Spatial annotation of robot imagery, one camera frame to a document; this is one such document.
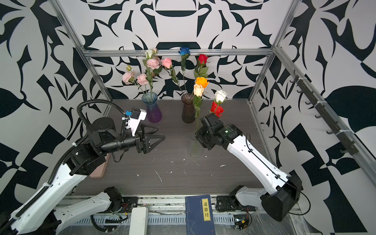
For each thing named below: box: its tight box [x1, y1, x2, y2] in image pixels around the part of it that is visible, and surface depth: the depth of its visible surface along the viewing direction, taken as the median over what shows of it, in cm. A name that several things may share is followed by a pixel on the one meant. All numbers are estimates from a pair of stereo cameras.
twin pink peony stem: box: [122, 65, 149, 94], surface depth 88 cm
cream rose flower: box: [192, 83, 205, 131], surface depth 66 cm
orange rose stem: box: [195, 76, 210, 89], surface depth 72 cm
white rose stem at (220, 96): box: [213, 89, 228, 106], surface depth 66 cm
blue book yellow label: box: [185, 194, 216, 235], surface depth 72 cm
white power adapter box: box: [129, 206, 149, 235], surface depth 66 cm
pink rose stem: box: [162, 57, 185, 95], surface depth 84 cm
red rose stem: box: [193, 53, 209, 79], surface depth 88 cm
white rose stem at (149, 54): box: [144, 49, 154, 60], surface depth 89 cm
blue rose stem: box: [178, 47, 191, 95], surface depth 87 cm
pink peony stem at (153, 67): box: [145, 47, 163, 99], surface depth 89 cm
